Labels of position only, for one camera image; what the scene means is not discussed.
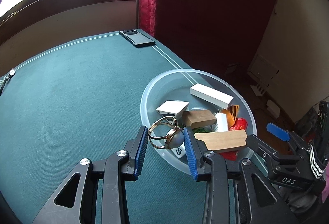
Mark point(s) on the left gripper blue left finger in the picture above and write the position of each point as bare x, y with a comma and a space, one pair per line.
122, 166

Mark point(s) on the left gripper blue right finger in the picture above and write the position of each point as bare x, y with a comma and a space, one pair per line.
207, 166

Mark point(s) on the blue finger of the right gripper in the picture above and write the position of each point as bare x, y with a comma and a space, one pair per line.
261, 148
278, 131

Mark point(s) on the light wooden long block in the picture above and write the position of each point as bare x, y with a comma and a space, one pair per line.
223, 141

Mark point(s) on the white mahjong tile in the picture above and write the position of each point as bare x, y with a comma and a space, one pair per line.
179, 151

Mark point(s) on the white usb wall charger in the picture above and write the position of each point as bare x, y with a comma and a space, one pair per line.
221, 124

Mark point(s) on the orange triangular wedge block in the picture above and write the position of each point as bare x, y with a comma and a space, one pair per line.
231, 114

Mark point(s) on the green tin keychain box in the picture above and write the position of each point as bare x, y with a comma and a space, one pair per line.
205, 129

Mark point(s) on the brown wooden block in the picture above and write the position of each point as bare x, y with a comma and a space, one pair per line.
198, 118

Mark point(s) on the white painted wooden block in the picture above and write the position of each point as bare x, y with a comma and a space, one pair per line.
211, 95

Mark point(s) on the zebra striped triangular block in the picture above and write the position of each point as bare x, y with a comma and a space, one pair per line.
173, 109

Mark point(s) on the clear plastic bowl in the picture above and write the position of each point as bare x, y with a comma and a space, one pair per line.
174, 85

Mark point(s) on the gloved right hand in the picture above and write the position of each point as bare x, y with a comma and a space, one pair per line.
300, 202

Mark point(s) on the black smartphone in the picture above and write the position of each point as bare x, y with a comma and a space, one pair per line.
136, 38

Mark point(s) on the red curtain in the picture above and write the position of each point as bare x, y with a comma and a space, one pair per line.
218, 36

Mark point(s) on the white wall panel box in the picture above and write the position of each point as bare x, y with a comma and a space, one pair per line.
262, 71

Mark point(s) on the wristwatch with black strap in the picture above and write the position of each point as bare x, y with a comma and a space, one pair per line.
6, 79

